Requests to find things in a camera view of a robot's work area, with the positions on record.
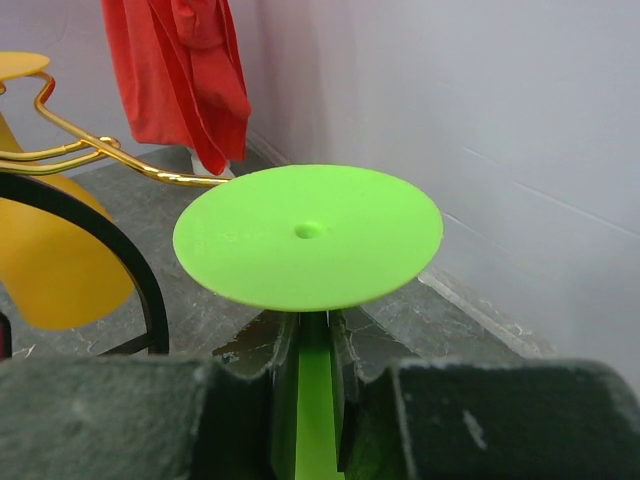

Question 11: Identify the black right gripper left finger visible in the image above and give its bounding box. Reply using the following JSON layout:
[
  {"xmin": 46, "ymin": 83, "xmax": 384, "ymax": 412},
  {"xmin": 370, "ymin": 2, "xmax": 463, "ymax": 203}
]
[{"xmin": 1, "ymin": 311, "xmax": 298, "ymax": 479}]

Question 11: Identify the gold wire wine glass rack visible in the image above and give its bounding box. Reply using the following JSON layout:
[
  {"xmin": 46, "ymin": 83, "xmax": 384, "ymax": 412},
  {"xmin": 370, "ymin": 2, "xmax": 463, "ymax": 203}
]
[{"xmin": 1, "ymin": 71, "xmax": 227, "ymax": 355}]

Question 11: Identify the yellow plastic wine glass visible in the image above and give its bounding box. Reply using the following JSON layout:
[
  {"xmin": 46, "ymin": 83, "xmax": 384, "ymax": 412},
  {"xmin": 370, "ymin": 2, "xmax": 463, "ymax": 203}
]
[{"xmin": 0, "ymin": 51, "xmax": 137, "ymax": 331}]

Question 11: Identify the red cloth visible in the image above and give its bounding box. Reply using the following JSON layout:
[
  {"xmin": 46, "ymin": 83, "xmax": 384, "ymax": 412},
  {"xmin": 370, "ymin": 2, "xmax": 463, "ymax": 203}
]
[{"xmin": 101, "ymin": 1, "xmax": 251, "ymax": 173}]

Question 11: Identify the pink plastic wine glass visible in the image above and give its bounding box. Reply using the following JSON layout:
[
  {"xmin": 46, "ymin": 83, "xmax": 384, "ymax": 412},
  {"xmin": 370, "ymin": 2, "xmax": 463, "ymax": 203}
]
[{"xmin": 0, "ymin": 313, "xmax": 13, "ymax": 359}]

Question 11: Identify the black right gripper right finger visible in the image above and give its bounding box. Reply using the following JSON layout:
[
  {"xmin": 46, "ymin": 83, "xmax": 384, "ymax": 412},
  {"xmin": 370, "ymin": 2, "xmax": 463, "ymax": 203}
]
[{"xmin": 329, "ymin": 308, "xmax": 639, "ymax": 479}]

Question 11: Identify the white drying rack stand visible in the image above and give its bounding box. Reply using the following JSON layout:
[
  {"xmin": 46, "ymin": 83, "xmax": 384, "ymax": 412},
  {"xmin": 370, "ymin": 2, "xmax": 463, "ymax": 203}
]
[{"xmin": 189, "ymin": 149, "xmax": 235, "ymax": 178}]

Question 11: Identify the green plastic wine glass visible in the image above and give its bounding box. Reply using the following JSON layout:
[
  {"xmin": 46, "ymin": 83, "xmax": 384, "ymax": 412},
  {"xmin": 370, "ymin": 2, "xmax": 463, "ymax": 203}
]
[{"xmin": 173, "ymin": 165, "xmax": 444, "ymax": 479}]

